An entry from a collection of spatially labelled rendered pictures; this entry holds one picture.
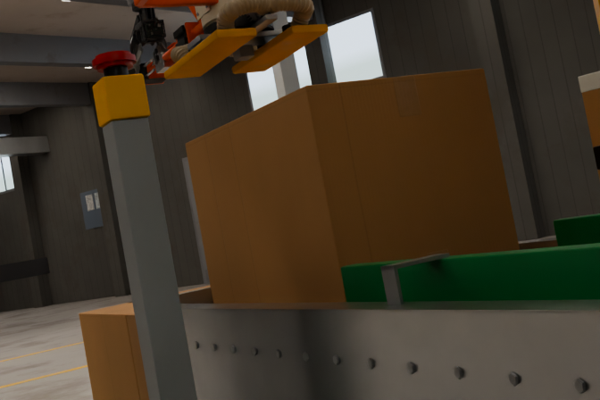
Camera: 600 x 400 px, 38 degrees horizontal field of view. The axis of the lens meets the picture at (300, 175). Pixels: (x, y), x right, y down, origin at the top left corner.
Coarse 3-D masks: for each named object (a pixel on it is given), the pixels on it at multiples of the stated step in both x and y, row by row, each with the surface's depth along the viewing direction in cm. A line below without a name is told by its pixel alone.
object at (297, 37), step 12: (288, 24) 207; (324, 24) 202; (288, 36) 199; (300, 36) 201; (312, 36) 203; (264, 48) 209; (276, 48) 208; (288, 48) 211; (300, 48) 213; (252, 60) 216; (264, 60) 218; (276, 60) 220; (240, 72) 226
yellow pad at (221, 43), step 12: (216, 36) 188; (228, 36) 189; (240, 36) 190; (252, 36) 192; (204, 48) 194; (216, 48) 196; (228, 48) 199; (180, 60) 206; (192, 60) 202; (204, 60) 205; (216, 60) 207; (168, 72) 214; (180, 72) 213; (192, 72) 215; (204, 72) 218
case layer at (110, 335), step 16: (128, 304) 308; (80, 320) 312; (96, 320) 292; (112, 320) 274; (128, 320) 259; (96, 336) 294; (112, 336) 276; (128, 336) 261; (96, 352) 298; (112, 352) 279; (128, 352) 264; (96, 368) 301; (112, 368) 282; (128, 368) 266; (96, 384) 304; (112, 384) 285; (128, 384) 269; (144, 384) 254
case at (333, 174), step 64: (256, 128) 166; (320, 128) 148; (384, 128) 154; (448, 128) 161; (256, 192) 170; (320, 192) 148; (384, 192) 152; (448, 192) 159; (256, 256) 174; (320, 256) 151; (384, 256) 150
